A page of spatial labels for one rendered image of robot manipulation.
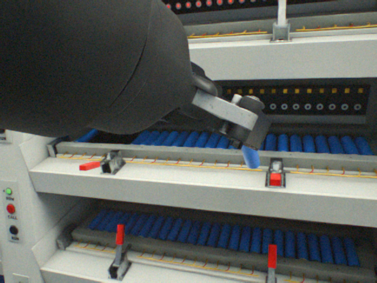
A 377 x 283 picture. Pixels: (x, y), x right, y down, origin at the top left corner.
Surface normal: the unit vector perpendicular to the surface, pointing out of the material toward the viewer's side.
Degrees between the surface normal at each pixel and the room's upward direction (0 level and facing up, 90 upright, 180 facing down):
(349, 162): 106
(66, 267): 16
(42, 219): 90
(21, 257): 90
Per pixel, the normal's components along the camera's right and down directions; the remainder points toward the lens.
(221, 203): -0.27, 0.43
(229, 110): -0.06, 0.05
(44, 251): 0.96, 0.04
